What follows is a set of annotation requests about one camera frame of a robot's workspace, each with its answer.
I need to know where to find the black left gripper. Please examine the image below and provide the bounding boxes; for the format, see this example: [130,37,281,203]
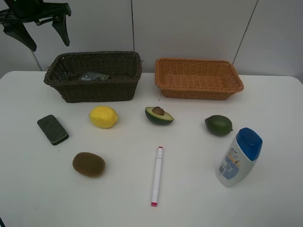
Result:
[0,0,71,51]

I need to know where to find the green whiteboard eraser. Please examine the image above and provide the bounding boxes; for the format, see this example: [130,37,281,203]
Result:
[37,114,69,146]

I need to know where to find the yellow lemon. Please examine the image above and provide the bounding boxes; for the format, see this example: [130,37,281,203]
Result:
[89,106,118,128]

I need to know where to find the brown kiwi fruit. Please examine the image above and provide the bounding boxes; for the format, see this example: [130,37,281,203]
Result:
[72,152,106,177]

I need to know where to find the halved avocado with pit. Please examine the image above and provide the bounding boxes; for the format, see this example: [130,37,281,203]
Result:
[145,106,174,125]

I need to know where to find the white marker red caps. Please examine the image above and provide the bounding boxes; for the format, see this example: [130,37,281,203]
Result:
[151,147,163,207]

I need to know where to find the whole dark green avocado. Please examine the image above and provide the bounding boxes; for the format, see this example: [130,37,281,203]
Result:
[205,115,233,136]

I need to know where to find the white bottle blue cap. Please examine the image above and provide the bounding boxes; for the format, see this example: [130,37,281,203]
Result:
[215,128,263,188]

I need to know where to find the dark packaged card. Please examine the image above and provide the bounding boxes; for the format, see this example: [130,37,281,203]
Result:
[78,71,110,81]

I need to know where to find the dark brown wicker basket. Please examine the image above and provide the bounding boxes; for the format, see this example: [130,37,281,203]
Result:
[44,51,142,103]

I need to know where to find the orange wicker basket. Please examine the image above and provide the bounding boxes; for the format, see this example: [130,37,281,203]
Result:
[155,58,244,100]

